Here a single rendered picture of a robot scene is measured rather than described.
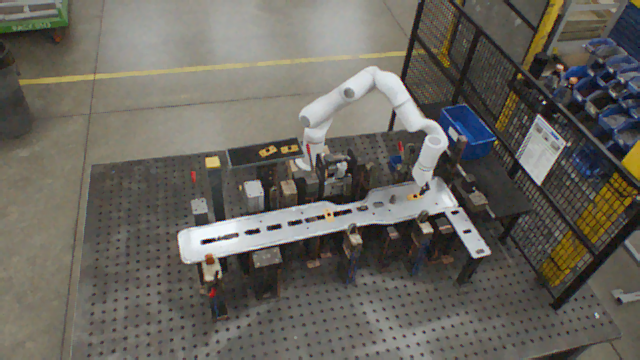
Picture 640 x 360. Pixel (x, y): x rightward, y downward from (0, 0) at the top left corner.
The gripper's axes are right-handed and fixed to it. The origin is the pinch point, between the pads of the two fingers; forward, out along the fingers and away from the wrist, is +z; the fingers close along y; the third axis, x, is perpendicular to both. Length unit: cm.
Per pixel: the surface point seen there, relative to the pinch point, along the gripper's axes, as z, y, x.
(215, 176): 0, -30, -95
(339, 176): 4.2, -19.2, -34.4
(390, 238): 9.8, 19.6, -21.7
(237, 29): 113, -343, -25
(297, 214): 8, -4, -61
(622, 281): 106, 41, 173
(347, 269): 26, 21, -42
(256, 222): 8, -5, -81
